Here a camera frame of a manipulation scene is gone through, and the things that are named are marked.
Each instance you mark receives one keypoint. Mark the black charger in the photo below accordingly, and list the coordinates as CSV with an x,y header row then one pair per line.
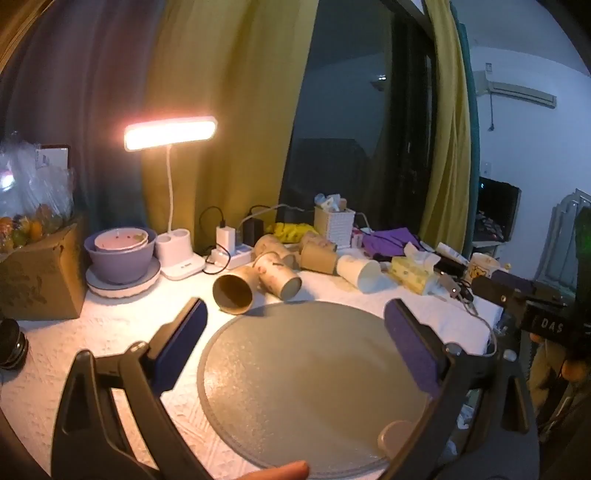
x,y
253,230

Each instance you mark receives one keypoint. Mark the black monitor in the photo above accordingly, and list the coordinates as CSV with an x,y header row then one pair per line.
x,y
496,207

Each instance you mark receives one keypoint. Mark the white bowl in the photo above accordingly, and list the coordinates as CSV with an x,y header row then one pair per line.
x,y
121,241

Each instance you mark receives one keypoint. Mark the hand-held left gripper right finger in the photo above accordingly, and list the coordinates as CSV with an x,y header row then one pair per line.
x,y
413,346

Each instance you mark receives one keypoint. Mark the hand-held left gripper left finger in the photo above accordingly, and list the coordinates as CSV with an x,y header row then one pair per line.
x,y
182,341

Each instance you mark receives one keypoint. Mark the white air conditioner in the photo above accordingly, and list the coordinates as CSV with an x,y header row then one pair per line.
x,y
517,90

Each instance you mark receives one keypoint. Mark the white paper cup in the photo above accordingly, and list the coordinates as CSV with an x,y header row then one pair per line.
x,y
360,273

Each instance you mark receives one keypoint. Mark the grey round mat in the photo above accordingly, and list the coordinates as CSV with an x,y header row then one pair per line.
x,y
300,369

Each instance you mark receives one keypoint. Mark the white desk lamp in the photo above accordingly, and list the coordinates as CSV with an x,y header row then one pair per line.
x,y
171,134

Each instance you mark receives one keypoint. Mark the grey metal frame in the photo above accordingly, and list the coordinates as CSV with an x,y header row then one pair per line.
x,y
563,240

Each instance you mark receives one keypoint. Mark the white power strip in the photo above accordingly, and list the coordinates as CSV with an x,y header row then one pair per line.
x,y
235,258

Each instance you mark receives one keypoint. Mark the white textured tablecloth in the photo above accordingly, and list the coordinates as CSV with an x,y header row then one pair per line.
x,y
115,332

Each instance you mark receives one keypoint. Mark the black camera lens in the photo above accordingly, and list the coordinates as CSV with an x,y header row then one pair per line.
x,y
10,344

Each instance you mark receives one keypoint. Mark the purple bowl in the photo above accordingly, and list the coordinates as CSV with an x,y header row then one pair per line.
x,y
121,267

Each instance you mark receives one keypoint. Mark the brown paper cup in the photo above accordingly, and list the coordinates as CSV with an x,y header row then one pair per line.
x,y
318,259
233,291
314,239
272,247

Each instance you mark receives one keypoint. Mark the printed paper cup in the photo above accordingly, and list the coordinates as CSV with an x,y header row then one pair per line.
x,y
277,277

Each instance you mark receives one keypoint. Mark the small white box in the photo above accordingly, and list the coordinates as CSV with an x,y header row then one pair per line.
x,y
54,157

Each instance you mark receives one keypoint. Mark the white charger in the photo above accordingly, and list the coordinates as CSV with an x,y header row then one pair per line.
x,y
226,237

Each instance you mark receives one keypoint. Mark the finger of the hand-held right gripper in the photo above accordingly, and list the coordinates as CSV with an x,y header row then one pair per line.
x,y
496,295
515,279

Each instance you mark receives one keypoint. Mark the cardboard box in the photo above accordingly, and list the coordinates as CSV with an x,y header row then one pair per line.
x,y
39,281

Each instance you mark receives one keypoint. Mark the yellow curtain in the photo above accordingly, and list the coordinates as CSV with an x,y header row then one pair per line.
x,y
231,92
445,138

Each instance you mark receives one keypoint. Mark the white tube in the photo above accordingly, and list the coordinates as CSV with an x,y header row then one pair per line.
x,y
450,250

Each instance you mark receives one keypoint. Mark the plastic bag of fruit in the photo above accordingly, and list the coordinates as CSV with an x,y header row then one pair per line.
x,y
27,203

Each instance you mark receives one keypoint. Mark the yellow cloth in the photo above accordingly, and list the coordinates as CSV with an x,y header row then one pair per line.
x,y
293,232

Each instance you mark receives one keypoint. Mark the white woven basket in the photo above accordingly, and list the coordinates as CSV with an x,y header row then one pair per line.
x,y
334,228

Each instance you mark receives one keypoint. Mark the yellow tissue pack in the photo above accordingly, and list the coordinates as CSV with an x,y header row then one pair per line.
x,y
411,274

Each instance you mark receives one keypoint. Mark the white plate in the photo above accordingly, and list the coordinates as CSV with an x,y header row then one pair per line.
x,y
122,290

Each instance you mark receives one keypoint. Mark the dark window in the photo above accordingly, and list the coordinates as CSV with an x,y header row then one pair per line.
x,y
351,115

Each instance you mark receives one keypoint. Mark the white round cap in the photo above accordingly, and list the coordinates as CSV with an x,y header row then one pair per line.
x,y
396,437

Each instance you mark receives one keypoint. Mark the white mug with yellow print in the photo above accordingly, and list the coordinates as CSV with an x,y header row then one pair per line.
x,y
480,270

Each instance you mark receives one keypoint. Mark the person's right hand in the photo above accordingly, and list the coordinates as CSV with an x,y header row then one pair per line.
x,y
577,369

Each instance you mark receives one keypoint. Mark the purple cloth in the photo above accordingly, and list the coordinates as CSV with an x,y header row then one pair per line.
x,y
392,242

